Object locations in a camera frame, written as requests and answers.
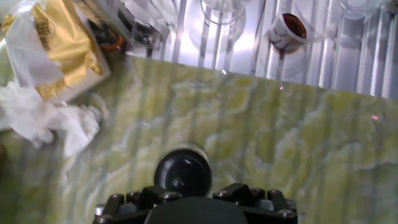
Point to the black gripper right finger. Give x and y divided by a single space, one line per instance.
258 199

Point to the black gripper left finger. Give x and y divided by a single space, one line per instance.
124 202

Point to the green marble pattern mat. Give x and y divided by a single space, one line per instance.
217 124

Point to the white crumpled tissue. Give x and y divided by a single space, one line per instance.
37 118

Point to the small cup with brown liquid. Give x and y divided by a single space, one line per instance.
287 32

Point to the large clear plastic cup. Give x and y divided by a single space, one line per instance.
363 4

